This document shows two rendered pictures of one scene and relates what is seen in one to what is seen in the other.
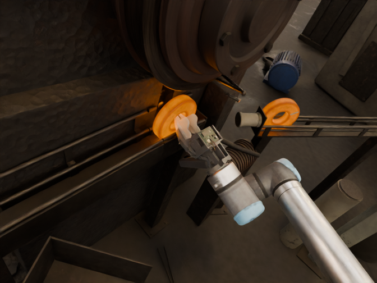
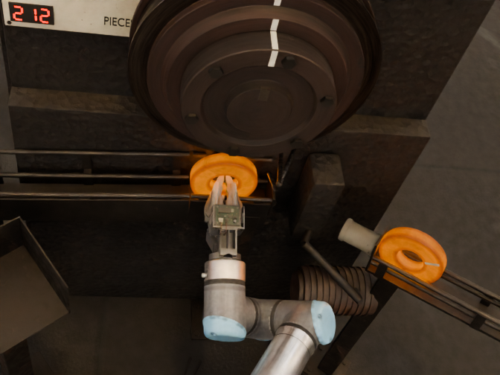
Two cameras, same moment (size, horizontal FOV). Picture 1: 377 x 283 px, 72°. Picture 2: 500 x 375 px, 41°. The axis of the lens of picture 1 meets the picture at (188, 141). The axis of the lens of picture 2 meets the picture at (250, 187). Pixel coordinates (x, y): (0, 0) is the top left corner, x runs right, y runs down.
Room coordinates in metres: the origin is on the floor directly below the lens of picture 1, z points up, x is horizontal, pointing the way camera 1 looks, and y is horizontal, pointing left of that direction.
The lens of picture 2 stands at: (-0.02, -0.65, 1.97)
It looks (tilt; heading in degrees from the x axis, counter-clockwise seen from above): 52 degrees down; 44
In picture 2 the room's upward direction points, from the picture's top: 17 degrees clockwise
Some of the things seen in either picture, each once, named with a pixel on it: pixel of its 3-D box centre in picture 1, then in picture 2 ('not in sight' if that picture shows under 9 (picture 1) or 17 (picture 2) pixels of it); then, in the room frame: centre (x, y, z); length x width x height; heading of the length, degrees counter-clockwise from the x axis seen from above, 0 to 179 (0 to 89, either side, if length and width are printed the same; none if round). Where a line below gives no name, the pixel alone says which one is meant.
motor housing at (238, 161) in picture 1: (218, 185); (315, 323); (0.85, -0.22, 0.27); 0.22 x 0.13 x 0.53; 151
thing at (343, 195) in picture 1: (316, 217); not in sight; (0.91, -0.75, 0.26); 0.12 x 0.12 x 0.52
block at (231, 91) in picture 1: (214, 109); (314, 196); (0.84, -0.04, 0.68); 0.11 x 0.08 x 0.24; 61
